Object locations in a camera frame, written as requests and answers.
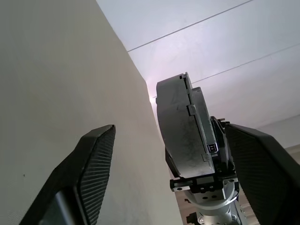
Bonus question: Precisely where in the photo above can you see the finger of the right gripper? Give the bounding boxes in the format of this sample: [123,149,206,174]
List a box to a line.
[165,147,187,180]
[209,116,236,175]

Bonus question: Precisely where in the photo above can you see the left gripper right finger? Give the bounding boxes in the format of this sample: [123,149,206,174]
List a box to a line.
[225,123,300,225]

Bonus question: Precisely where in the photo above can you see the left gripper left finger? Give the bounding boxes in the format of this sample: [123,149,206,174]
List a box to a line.
[20,124,116,225]

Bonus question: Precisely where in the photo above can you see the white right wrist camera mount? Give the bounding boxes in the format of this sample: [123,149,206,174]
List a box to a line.
[191,187,240,207]

